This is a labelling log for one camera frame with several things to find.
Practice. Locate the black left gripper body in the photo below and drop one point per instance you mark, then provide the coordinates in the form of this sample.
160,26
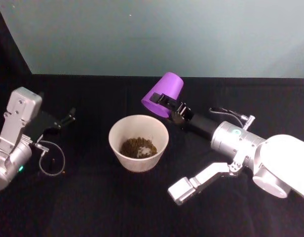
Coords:
43,122

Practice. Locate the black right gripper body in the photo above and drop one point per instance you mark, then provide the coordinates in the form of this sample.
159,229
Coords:
201,124

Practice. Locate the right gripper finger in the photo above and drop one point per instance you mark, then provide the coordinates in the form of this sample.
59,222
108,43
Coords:
176,117
166,100

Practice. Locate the purple plastic cup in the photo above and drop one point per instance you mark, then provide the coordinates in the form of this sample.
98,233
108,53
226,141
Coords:
166,85

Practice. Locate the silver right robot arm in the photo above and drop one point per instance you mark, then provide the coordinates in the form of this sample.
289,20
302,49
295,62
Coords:
277,158

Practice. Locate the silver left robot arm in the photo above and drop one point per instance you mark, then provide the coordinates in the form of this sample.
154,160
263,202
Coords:
16,123

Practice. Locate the brown grains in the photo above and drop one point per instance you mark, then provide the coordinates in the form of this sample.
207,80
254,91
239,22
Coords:
132,146

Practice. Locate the white bowl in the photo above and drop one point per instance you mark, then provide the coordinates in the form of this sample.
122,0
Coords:
139,165

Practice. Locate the black table cloth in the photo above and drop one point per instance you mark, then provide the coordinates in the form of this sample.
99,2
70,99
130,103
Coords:
97,209

